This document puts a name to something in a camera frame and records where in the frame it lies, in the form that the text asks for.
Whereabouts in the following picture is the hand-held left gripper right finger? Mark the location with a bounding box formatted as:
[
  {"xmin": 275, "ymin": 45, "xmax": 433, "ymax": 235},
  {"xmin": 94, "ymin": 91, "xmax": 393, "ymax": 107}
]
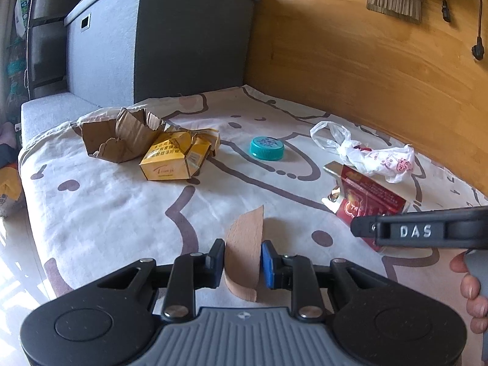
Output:
[{"xmin": 262, "ymin": 240, "xmax": 386, "ymax": 321}]

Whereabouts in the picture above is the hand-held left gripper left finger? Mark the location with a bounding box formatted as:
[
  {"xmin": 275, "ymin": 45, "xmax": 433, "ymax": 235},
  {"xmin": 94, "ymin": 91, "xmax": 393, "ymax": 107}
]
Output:
[{"xmin": 97, "ymin": 239, "xmax": 225, "ymax": 321}]

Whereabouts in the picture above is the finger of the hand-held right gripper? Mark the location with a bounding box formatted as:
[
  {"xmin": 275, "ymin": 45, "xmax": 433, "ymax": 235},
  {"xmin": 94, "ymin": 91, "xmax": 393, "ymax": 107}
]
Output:
[{"xmin": 350, "ymin": 205, "xmax": 488, "ymax": 248}]

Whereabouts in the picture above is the wooden block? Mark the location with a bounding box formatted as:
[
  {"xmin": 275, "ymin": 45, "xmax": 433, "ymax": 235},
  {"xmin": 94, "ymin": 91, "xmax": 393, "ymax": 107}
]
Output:
[{"xmin": 223, "ymin": 205, "xmax": 265, "ymax": 303}]

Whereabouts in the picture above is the red cigarette box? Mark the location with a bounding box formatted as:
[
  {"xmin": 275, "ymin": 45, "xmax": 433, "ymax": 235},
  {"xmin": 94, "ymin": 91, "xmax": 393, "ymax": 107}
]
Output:
[{"xmin": 322, "ymin": 160, "xmax": 410, "ymax": 252}]

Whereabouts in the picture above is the teal bottle cap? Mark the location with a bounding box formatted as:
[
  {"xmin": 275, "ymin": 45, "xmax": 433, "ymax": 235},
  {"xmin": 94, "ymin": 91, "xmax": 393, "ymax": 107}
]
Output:
[{"xmin": 249, "ymin": 136, "xmax": 285, "ymax": 161}]

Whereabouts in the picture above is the torn brown cardboard piece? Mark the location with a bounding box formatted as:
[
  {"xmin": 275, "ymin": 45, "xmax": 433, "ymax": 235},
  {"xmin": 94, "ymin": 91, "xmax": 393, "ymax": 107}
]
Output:
[{"xmin": 78, "ymin": 107, "xmax": 176, "ymax": 164}]

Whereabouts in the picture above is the person's right hand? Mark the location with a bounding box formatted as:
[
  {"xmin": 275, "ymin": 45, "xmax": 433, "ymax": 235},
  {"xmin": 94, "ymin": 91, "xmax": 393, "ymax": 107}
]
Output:
[{"xmin": 450, "ymin": 253, "xmax": 488, "ymax": 335}]

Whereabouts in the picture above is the white crumpled plastic bag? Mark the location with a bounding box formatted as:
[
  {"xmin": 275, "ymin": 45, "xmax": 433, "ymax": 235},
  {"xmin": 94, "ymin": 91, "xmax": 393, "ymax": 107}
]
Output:
[{"xmin": 310, "ymin": 121, "xmax": 415, "ymax": 184}]

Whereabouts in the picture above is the white printed blanket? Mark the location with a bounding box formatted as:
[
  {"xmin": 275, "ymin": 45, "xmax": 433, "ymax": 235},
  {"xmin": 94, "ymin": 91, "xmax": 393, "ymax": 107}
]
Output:
[{"xmin": 18, "ymin": 84, "xmax": 488, "ymax": 366}]

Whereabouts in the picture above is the yellow cigarette box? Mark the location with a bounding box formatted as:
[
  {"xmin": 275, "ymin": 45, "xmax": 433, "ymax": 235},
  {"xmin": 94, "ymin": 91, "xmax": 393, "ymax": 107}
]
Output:
[{"xmin": 138, "ymin": 130, "xmax": 221, "ymax": 181}]

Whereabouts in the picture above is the yellow cloth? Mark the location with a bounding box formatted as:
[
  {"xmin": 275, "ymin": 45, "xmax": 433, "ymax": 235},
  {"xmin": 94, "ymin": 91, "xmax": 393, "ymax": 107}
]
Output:
[{"xmin": 0, "ymin": 166, "xmax": 27, "ymax": 218}]

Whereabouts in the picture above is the grey fabric storage box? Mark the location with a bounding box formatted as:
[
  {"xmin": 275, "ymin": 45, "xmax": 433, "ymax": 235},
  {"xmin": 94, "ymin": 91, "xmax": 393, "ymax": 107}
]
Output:
[{"xmin": 65, "ymin": 0, "xmax": 263, "ymax": 108}]

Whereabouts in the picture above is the grey bench cushion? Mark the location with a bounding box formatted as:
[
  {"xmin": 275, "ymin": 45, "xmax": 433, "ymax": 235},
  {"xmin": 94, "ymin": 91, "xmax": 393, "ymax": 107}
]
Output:
[{"xmin": 21, "ymin": 92, "xmax": 102, "ymax": 149}]

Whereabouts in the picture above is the pink cloth bundle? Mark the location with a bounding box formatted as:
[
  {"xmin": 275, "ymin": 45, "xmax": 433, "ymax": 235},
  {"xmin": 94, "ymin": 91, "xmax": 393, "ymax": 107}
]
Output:
[{"xmin": 0, "ymin": 120, "xmax": 20, "ymax": 145}]

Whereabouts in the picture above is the black drawer rack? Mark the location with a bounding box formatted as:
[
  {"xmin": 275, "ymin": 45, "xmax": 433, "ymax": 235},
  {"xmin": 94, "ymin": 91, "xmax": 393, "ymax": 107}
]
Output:
[{"xmin": 25, "ymin": 0, "xmax": 86, "ymax": 100}]

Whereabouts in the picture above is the white hanging plastic bag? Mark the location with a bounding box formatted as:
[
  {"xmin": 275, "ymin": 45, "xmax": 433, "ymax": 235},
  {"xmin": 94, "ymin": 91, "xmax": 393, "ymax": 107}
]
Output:
[{"xmin": 14, "ymin": 0, "xmax": 33, "ymax": 39}]

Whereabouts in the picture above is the wire rack with bottles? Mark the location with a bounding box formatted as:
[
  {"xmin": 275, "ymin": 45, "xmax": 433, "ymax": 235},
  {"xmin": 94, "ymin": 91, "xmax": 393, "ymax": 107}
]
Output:
[{"xmin": 0, "ymin": 34, "xmax": 29, "ymax": 100}]

